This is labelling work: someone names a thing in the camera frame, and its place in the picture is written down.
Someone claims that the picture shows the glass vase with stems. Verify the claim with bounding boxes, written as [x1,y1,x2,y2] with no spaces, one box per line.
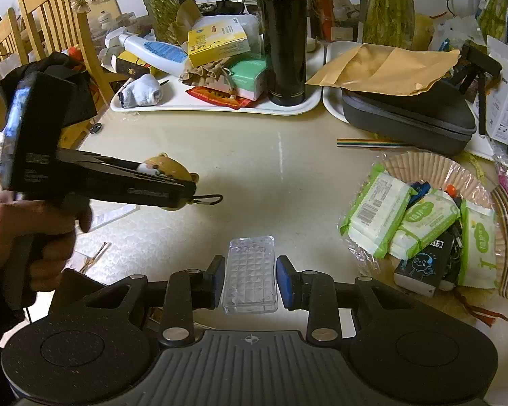
[127,0,183,45]
[362,0,416,49]

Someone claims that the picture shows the black white small box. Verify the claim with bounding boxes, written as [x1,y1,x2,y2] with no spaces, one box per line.
[394,230,456,297]

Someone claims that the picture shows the brown paper envelope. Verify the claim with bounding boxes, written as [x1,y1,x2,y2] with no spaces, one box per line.
[305,43,461,96]

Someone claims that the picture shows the rainbow flat cable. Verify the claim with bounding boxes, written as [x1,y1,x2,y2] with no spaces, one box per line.
[336,137,416,150]

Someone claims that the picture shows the brown bear plush keychain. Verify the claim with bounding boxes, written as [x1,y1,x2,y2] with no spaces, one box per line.
[136,152,224,210]

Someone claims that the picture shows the person's left hand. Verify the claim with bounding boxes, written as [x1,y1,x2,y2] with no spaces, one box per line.
[0,192,93,293]

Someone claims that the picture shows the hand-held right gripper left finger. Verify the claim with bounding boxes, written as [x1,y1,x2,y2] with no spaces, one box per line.
[65,255,227,344]

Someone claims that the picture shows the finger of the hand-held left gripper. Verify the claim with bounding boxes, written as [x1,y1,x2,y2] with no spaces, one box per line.
[125,165,198,211]

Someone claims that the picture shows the green wipe pack with barcode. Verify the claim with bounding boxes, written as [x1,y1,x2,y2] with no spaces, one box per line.
[339,163,411,260]

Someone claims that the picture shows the clear phone case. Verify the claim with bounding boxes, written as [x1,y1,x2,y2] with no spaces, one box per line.
[221,235,279,315]

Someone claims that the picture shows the gold hair pin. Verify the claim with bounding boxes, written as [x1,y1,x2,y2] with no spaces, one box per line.
[80,242,110,269]

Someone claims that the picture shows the black cloth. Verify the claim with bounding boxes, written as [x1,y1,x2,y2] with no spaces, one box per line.
[0,51,98,125]

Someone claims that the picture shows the green tissue pack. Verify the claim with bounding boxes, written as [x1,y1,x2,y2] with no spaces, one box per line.
[226,57,267,101]

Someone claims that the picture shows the white lotion bottle blue label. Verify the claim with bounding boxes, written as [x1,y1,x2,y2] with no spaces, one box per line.
[118,34,189,77]

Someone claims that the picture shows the large wooden chair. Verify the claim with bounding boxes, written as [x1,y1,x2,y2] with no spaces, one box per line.
[19,0,130,106]

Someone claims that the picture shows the brown burlap pouch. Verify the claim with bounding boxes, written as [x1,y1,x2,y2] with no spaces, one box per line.
[178,60,233,87]

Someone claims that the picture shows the dark grey zip case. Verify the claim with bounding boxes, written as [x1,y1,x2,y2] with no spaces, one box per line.
[341,78,478,157]

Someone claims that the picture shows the black thermos bottle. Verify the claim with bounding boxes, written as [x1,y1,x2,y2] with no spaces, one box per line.
[256,0,308,107]

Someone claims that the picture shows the long white tray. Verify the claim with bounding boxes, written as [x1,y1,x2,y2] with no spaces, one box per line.
[110,44,326,115]

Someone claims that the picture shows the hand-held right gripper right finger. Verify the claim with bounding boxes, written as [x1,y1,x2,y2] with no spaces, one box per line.
[275,255,441,344]

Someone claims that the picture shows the small black tripod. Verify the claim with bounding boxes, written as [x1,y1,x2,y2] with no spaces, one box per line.
[451,43,504,138]

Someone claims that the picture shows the red ribbon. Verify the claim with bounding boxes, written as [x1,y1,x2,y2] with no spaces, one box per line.
[455,288,508,326]

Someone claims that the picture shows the black gold box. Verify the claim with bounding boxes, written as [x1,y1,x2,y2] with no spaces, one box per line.
[114,51,153,77]

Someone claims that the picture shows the paper lined wicker basket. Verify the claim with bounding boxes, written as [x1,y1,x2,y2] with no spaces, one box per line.
[356,152,508,301]

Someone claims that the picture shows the white sock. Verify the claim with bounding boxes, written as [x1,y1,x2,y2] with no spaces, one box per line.
[119,74,164,108]

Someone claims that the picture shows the yellow carton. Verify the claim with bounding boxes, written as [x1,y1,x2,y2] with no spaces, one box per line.
[187,23,251,67]

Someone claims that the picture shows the red packet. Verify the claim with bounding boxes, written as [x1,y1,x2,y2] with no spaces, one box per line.
[185,86,257,111]

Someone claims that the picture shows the white plate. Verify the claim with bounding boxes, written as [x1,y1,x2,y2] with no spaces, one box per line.
[322,42,365,125]

